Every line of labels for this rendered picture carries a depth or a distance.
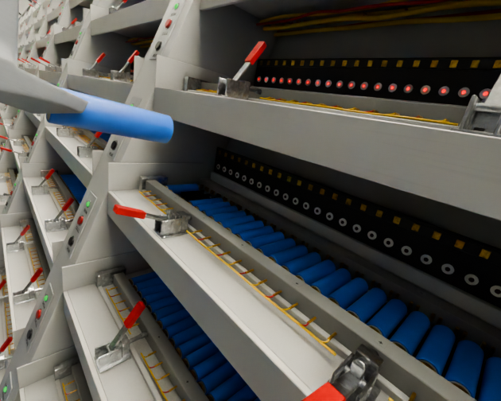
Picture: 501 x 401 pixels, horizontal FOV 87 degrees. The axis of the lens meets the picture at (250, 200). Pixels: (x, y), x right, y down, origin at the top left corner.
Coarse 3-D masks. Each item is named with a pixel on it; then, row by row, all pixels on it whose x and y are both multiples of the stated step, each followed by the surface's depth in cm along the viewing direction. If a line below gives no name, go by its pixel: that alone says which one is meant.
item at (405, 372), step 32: (160, 192) 44; (192, 224) 37; (256, 256) 29; (256, 288) 26; (288, 288) 25; (320, 320) 23; (352, 320) 22; (384, 352) 19; (416, 384) 18; (448, 384) 18
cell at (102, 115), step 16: (80, 96) 13; (96, 112) 14; (112, 112) 14; (128, 112) 15; (144, 112) 16; (80, 128) 14; (96, 128) 14; (112, 128) 15; (128, 128) 15; (144, 128) 16; (160, 128) 16
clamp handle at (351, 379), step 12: (348, 372) 18; (360, 372) 17; (324, 384) 15; (336, 384) 16; (348, 384) 16; (360, 384) 17; (312, 396) 13; (324, 396) 14; (336, 396) 14; (348, 396) 15
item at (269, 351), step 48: (240, 192) 50; (144, 240) 36; (192, 240) 35; (336, 240) 36; (192, 288) 28; (240, 288) 27; (432, 288) 28; (240, 336) 22; (288, 336) 22; (288, 384) 19
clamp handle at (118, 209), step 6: (114, 210) 30; (120, 210) 30; (126, 210) 30; (132, 210) 31; (138, 210) 32; (132, 216) 31; (138, 216) 31; (144, 216) 32; (150, 216) 33; (156, 216) 33; (162, 216) 34; (168, 216) 35
